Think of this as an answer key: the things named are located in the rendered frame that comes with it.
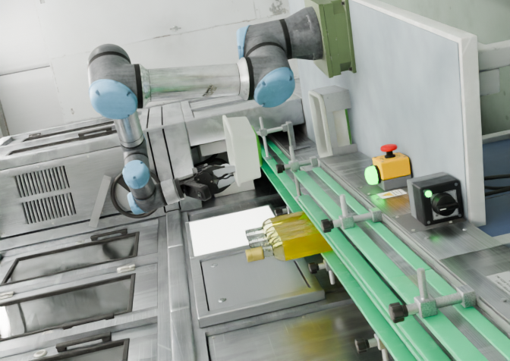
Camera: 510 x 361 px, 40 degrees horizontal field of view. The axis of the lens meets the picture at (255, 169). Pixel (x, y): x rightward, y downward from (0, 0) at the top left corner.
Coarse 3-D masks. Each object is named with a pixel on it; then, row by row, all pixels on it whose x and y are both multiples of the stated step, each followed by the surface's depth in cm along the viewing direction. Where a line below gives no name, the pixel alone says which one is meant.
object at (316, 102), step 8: (312, 96) 224; (320, 96) 209; (312, 104) 225; (320, 104) 209; (312, 112) 225; (320, 112) 226; (320, 120) 226; (320, 128) 227; (328, 128) 211; (320, 136) 227; (328, 136) 211; (320, 144) 228; (328, 144) 211; (320, 152) 228; (328, 152) 212
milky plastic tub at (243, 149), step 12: (228, 120) 219; (240, 120) 219; (228, 132) 225; (240, 132) 208; (252, 132) 208; (228, 144) 227; (240, 144) 206; (252, 144) 207; (228, 156) 228; (240, 156) 207; (252, 156) 208; (240, 168) 208; (252, 168) 209; (240, 180) 209
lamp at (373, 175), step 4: (368, 168) 166; (372, 168) 166; (376, 168) 165; (368, 172) 165; (372, 172) 165; (376, 172) 165; (368, 176) 165; (372, 176) 165; (376, 176) 165; (380, 176) 165; (368, 180) 166; (372, 180) 165; (376, 180) 165; (380, 180) 166
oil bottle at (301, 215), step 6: (276, 216) 203; (282, 216) 202; (288, 216) 201; (294, 216) 200; (300, 216) 199; (306, 216) 199; (264, 222) 201; (270, 222) 199; (276, 222) 198; (282, 222) 199; (264, 228) 199
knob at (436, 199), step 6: (438, 198) 134; (444, 198) 134; (450, 198) 134; (432, 204) 135; (438, 204) 134; (444, 204) 134; (450, 204) 133; (456, 204) 133; (438, 210) 133; (444, 210) 133; (450, 210) 134
